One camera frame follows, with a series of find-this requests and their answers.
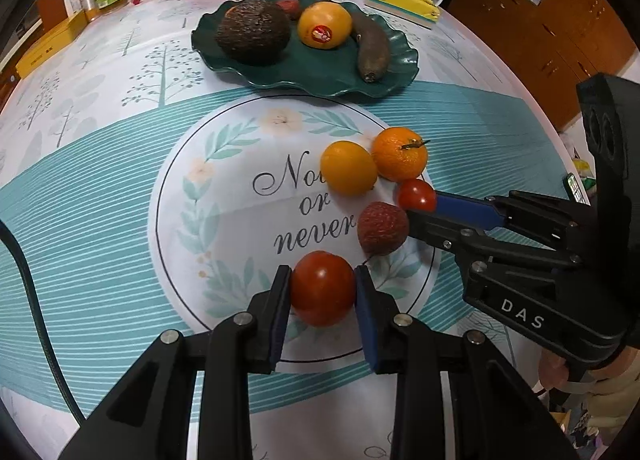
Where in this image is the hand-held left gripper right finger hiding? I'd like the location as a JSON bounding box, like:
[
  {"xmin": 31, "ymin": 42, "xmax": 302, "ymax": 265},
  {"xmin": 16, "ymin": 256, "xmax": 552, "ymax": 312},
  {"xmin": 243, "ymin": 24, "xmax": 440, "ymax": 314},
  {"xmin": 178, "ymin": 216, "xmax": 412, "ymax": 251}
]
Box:
[{"xmin": 354, "ymin": 264, "xmax": 576, "ymax": 460}]

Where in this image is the large red tomato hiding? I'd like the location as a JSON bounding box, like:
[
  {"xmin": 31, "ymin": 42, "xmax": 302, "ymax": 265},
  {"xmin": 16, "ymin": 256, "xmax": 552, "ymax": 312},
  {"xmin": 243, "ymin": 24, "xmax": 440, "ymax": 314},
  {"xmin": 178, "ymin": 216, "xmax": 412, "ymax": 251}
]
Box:
[{"xmin": 290, "ymin": 250, "xmax": 358, "ymax": 327}]

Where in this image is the tree print tablecloth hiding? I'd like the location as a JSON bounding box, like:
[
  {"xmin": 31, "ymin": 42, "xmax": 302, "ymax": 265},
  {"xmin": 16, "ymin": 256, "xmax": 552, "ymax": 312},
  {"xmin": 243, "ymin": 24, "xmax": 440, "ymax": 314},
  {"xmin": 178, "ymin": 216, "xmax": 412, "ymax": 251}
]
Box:
[{"xmin": 0, "ymin": 0, "xmax": 591, "ymax": 460}]

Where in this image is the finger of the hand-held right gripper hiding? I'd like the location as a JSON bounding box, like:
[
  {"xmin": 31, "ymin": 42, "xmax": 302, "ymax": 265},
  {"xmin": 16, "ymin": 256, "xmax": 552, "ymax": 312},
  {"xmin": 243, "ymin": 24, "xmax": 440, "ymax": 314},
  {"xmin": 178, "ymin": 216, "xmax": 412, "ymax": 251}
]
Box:
[
  {"xmin": 433, "ymin": 189, "xmax": 597, "ymax": 253},
  {"xmin": 404, "ymin": 209, "xmax": 584, "ymax": 273}
]

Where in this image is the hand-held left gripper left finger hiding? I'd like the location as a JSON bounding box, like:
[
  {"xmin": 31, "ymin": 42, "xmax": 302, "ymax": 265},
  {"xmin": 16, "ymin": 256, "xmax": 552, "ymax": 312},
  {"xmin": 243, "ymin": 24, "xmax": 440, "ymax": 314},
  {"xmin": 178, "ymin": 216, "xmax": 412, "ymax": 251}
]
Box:
[{"xmin": 57, "ymin": 264, "xmax": 293, "ymax": 460}]

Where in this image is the overripe dark banana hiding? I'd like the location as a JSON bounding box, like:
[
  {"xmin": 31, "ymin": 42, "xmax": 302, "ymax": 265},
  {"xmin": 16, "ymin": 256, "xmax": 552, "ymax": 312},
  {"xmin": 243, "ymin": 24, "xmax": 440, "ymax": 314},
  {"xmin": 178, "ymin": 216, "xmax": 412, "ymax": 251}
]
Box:
[{"xmin": 347, "ymin": 8, "xmax": 392, "ymax": 84}]

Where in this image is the black cable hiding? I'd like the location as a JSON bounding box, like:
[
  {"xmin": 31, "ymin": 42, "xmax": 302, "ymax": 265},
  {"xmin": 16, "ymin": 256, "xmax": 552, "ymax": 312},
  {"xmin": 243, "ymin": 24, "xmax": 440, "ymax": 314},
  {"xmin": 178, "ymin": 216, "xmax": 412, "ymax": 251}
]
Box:
[{"xmin": 0, "ymin": 220, "xmax": 88, "ymax": 426}]

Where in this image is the dark green scalloped plate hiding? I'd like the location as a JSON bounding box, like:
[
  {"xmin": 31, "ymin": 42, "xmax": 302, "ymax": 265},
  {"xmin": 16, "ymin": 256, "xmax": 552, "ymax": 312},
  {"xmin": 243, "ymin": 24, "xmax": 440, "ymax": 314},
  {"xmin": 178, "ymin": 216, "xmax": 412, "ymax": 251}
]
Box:
[{"xmin": 191, "ymin": 0, "xmax": 420, "ymax": 102}]

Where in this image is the person's right hand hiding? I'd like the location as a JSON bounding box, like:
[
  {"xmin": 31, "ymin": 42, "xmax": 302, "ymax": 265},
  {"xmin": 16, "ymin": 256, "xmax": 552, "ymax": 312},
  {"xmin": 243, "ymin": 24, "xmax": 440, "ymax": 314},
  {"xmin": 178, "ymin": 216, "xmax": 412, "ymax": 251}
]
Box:
[{"xmin": 539, "ymin": 345, "xmax": 640, "ymax": 409}]

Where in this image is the flat yellow box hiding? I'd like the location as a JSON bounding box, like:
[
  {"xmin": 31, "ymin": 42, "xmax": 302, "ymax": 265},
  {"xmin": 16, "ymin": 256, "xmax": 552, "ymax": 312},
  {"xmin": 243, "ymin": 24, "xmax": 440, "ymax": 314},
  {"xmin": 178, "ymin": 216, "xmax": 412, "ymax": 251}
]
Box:
[{"xmin": 15, "ymin": 8, "xmax": 87, "ymax": 80}]

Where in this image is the large orange with sticker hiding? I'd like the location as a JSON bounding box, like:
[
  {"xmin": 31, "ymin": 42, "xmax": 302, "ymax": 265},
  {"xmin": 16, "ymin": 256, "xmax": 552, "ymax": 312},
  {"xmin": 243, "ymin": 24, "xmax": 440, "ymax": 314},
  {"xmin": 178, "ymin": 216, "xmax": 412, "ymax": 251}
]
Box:
[{"xmin": 297, "ymin": 2, "xmax": 353, "ymax": 50}]

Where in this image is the wooden cabinet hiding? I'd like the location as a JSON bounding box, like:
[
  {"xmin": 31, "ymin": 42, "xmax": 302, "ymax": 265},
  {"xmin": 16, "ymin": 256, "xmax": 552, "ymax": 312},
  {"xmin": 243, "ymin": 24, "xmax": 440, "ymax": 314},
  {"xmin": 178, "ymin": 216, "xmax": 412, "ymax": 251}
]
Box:
[{"xmin": 445, "ymin": 0, "xmax": 640, "ymax": 133}]

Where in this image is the small red cherry tomato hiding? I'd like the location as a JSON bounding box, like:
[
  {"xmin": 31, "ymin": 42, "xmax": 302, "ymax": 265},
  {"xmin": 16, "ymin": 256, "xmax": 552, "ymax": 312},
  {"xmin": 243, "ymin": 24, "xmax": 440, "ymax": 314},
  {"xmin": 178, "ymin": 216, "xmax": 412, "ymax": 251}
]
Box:
[{"xmin": 397, "ymin": 178, "xmax": 437, "ymax": 213}]

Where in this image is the teal striped placemat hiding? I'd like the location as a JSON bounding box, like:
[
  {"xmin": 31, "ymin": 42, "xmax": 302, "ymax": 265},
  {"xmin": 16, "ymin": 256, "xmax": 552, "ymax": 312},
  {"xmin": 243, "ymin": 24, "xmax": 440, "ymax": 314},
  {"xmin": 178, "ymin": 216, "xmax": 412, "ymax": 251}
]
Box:
[{"xmin": 0, "ymin": 80, "xmax": 576, "ymax": 416}]

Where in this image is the tangerine with stem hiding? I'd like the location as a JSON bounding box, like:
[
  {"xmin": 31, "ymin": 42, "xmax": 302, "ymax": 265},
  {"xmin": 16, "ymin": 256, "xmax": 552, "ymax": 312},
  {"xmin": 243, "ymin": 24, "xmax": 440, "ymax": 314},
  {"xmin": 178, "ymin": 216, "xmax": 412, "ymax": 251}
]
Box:
[{"xmin": 371, "ymin": 127, "xmax": 431, "ymax": 182}]

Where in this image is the small yellow citrus fruit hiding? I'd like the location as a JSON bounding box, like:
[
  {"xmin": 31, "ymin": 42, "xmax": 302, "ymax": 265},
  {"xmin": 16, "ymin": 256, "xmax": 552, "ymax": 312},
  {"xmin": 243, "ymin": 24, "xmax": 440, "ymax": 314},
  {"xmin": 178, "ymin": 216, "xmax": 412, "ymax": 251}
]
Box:
[{"xmin": 320, "ymin": 140, "xmax": 379, "ymax": 197}]

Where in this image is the dark brown avocado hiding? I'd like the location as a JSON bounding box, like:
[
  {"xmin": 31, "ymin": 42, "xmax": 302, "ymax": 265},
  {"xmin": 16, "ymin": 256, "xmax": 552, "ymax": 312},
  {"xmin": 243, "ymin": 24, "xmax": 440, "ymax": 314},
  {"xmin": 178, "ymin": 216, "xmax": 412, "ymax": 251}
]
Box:
[{"xmin": 216, "ymin": 0, "xmax": 292, "ymax": 66}]

